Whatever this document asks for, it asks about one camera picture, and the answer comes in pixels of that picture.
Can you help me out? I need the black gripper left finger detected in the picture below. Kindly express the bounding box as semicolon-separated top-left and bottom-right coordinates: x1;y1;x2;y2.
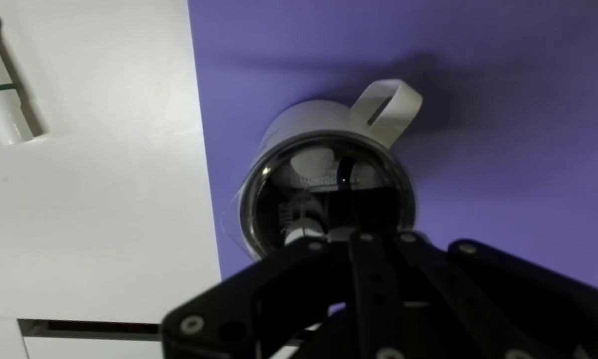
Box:
160;238;349;359

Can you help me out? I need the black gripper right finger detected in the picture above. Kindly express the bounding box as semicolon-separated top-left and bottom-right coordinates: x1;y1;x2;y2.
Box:
349;232;598;359

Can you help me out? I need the white cup-shaped strainer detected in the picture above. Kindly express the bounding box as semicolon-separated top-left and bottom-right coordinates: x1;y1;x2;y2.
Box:
238;78;423;260

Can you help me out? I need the purple square mat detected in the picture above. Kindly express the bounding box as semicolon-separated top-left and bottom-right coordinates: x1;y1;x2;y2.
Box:
190;0;598;288

